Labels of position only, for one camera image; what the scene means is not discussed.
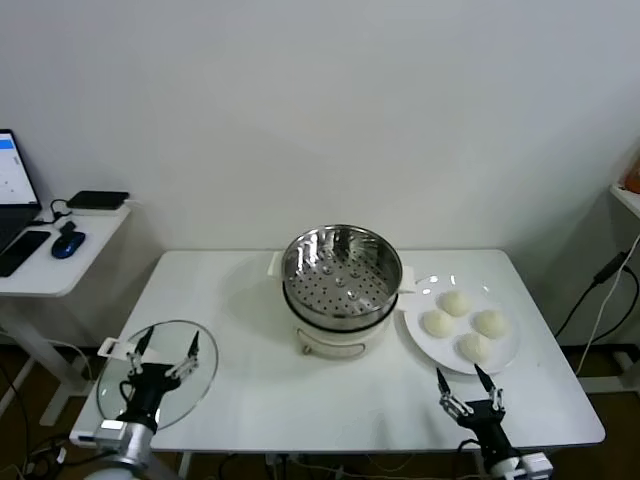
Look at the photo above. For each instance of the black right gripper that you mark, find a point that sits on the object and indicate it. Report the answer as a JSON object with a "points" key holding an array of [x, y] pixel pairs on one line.
{"points": [[482, 420]]}

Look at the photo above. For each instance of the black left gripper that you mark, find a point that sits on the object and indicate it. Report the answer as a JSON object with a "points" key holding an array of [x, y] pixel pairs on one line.
{"points": [[150, 385]]}

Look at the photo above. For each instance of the white steamed baozi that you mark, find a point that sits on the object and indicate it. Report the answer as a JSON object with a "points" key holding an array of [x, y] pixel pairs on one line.
{"points": [[456, 302], [439, 324], [474, 347], [491, 323]]}

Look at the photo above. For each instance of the perforated steel steamer basket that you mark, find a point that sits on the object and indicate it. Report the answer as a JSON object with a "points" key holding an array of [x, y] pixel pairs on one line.
{"points": [[345, 280]]}

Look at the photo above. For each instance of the white round plate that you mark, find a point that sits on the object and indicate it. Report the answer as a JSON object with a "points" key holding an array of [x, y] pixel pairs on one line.
{"points": [[435, 355]]}

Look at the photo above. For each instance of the white table leg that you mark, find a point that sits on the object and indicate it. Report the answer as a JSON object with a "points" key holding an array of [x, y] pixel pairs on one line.
{"points": [[185, 465]]}

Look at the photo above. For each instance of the white electric cooker pot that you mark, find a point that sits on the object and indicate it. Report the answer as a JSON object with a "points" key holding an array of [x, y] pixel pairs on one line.
{"points": [[340, 342]]}

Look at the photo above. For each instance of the white side desk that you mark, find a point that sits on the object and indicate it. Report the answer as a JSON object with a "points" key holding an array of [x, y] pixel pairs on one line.
{"points": [[55, 275]]}

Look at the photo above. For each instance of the blue computer mouse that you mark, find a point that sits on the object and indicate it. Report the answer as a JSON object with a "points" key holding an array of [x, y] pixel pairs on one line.
{"points": [[67, 245]]}

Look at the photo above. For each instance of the flat white box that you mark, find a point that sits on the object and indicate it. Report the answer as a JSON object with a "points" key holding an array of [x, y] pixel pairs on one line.
{"points": [[100, 212]]}

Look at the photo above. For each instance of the flat black box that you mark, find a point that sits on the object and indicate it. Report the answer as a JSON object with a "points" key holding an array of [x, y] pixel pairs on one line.
{"points": [[97, 199]]}

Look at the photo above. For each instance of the black smartphone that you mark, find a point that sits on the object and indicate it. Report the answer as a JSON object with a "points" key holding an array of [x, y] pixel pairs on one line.
{"points": [[22, 250]]}

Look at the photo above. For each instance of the open black laptop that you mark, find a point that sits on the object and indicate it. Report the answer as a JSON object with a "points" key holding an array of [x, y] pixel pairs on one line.
{"points": [[15, 175]]}

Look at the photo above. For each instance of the orange object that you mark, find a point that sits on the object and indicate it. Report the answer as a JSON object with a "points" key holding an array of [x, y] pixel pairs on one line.
{"points": [[634, 177]]}

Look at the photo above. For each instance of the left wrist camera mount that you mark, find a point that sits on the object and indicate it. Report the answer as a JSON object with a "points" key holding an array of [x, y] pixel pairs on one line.
{"points": [[110, 430]]}

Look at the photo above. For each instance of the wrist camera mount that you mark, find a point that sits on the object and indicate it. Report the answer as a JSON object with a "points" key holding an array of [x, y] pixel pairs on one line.
{"points": [[110, 430], [537, 462]]}

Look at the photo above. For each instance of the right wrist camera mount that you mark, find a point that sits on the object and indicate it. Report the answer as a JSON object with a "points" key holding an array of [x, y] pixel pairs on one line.
{"points": [[537, 462]]}

